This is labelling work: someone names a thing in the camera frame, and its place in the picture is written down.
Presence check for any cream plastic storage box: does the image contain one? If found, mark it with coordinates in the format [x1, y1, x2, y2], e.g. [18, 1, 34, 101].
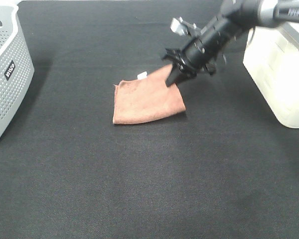
[243, 23, 299, 128]

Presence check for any grey perforated laundry basket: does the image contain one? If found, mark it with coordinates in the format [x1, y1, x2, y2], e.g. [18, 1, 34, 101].
[0, 0, 34, 137]

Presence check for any white towel label tag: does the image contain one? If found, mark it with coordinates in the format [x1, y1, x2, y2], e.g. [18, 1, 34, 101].
[137, 71, 148, 80]

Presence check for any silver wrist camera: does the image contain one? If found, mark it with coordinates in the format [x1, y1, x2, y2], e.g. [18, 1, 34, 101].
[170, 17, 197, 36]

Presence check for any brown towel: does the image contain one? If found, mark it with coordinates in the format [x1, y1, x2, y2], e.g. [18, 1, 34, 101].
[113, 64, 186, 124]

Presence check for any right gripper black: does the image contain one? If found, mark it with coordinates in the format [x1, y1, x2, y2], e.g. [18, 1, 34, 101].
[162, 14, 242, 87]

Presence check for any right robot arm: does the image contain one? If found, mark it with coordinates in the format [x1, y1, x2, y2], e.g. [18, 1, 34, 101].
[162, 0, 299, 87]

